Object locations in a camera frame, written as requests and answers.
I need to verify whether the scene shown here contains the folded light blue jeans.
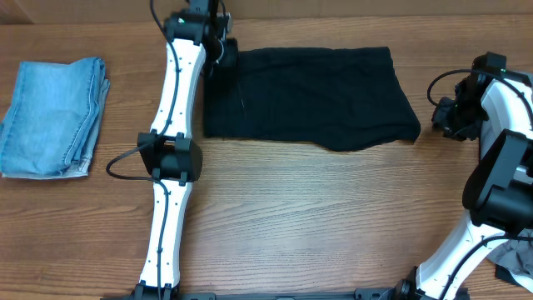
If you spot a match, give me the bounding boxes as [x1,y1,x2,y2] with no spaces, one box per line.
[1,57,110,180]

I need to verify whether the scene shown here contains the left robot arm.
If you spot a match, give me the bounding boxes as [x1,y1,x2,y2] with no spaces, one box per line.
[130,0,237,299]

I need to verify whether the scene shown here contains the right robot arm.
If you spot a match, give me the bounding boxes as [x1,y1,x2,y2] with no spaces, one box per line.
[382,52,532,299]

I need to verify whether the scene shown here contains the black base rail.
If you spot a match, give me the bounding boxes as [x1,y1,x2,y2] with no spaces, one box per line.
[99,287,471,300]

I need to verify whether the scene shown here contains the dark green shorts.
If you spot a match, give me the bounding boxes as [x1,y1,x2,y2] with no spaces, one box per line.
[203,47,421,152]

